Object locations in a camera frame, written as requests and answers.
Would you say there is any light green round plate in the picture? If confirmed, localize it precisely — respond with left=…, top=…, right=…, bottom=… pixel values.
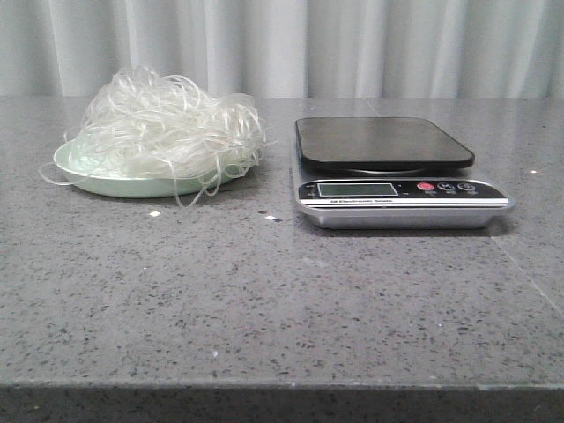
left=53, top=139, right=248, bottom=199

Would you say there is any silver black kitchen scale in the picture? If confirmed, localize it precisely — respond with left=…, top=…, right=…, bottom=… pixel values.
left=291, top=117, right=515, bottom=229

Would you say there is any white pleated curtain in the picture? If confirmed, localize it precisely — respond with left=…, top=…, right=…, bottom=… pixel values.
left=1, top=1, right=563, bottom=98

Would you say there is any translucent white vermicelli bundle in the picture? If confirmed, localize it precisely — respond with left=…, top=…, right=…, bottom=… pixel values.
left=38, top=66, right=270, bottom=198

